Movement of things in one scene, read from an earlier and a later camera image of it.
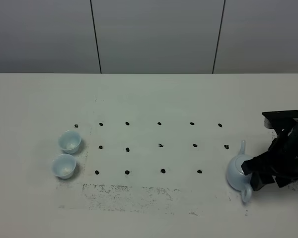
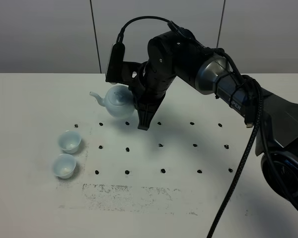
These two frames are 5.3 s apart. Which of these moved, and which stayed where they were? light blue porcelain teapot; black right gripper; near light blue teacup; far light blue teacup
Moved: black right gripper; light blue porcelain teapot
Stayed: far light blue teacup; near light blue teacup
